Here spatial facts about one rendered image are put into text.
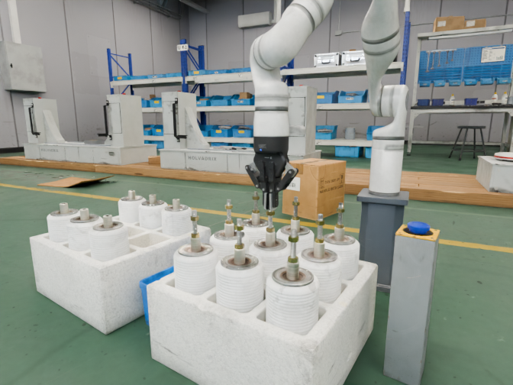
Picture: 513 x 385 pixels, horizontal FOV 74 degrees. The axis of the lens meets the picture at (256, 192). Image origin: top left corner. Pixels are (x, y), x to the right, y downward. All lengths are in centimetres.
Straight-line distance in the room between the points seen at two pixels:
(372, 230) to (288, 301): 58
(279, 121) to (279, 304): 35
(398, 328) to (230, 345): 34
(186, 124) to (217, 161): 57
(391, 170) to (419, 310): 48
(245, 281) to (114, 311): 43
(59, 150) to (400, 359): 416
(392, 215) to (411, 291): 40
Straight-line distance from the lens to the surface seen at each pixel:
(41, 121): 496
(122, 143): 384
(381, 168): 109
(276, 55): 69
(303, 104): 276
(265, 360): 64
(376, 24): 94
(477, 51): 667
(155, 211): 117
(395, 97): 108
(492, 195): 258
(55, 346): 101
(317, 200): 183
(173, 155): 331
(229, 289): 66
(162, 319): 79
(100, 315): 98
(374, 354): 90
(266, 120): 69
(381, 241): 112
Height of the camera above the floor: 52
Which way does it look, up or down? 12 degrees down
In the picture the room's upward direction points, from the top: straight up
